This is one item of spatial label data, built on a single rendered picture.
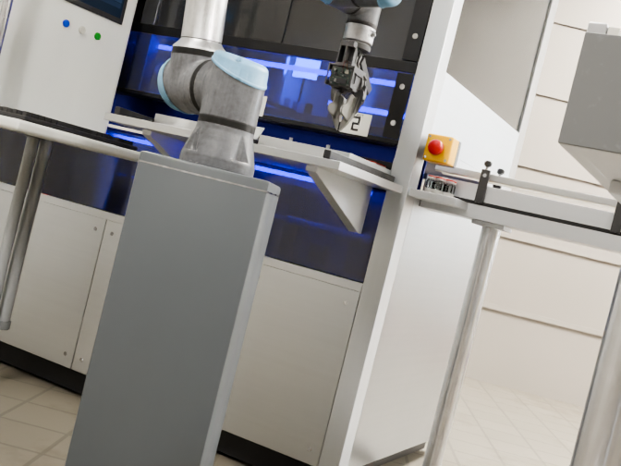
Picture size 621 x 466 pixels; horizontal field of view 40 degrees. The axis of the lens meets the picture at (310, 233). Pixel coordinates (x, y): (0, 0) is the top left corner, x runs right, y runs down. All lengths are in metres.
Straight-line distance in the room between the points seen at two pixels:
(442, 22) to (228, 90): 0.85
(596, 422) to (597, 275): 4.79
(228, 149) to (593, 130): 1.10
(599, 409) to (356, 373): 1.55
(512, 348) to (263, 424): 3.24
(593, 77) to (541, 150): 4.87
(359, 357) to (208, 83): 0.94
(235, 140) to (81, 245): 1.26
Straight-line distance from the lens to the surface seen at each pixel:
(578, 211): 2.29
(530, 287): 5.51
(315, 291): 2.38
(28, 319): 3.00
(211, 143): 1.67
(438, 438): 2.42
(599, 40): 0.67
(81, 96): 2.69
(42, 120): 2.33
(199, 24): 1.83
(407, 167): 2.31
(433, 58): 2.35
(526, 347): 5.54
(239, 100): 1.69
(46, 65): 2.60
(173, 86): 1.82
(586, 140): 0.65
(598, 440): 0.83
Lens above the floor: 0.75
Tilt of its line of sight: 1 degrees down
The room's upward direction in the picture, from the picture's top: 14 degrees clockwise
